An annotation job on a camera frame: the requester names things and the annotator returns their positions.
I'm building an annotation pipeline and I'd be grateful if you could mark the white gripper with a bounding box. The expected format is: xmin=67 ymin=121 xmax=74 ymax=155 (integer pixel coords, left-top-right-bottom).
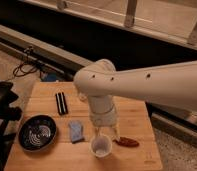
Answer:
xmin=89 ymin=108 xmax=120 ymax=141

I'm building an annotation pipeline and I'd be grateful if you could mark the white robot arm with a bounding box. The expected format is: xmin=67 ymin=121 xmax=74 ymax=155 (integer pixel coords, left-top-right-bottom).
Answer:
xmin=74 ymin=59 xmax=197 ymax=140

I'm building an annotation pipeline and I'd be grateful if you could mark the brown oblong object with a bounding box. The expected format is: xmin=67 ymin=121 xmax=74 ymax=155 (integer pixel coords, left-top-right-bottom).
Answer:
xmin=116 ymin=137 xmax=139 ymax=147

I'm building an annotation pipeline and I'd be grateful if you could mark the blue cloth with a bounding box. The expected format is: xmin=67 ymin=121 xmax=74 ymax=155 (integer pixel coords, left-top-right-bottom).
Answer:
xmin=68 ymin=120 xmax=85 ymax=143

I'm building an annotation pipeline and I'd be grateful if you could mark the clear plastic bottle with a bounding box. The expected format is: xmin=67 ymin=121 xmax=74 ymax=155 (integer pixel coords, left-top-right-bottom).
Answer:
xmin=78 ymin=93 xmax=87 ymax=102

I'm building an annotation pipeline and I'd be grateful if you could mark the black rectangular case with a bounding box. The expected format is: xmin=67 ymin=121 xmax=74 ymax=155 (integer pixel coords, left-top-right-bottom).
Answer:
xmin=55 ymin=92 xmax=68 ymax=115

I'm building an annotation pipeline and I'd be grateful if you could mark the dark patterned bowl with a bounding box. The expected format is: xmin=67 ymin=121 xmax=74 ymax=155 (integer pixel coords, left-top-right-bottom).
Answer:
xmin=18 ymin=115 xmax=57 ymax=152

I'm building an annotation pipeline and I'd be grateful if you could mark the blue object on floor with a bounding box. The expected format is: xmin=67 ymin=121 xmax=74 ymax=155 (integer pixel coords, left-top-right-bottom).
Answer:
xmin=40 ymin=73 xmax=57 ymax=82

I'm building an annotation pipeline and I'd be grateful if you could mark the black tripod stand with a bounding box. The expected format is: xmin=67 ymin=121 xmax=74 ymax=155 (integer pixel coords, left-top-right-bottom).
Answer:
xmin=0 ymin=81 xmax=22 ymax=171

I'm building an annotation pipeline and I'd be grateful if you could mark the black cable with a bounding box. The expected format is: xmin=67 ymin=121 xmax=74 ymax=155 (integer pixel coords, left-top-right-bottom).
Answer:
xmin=11 ymin=46 xmax=46 ymax=78

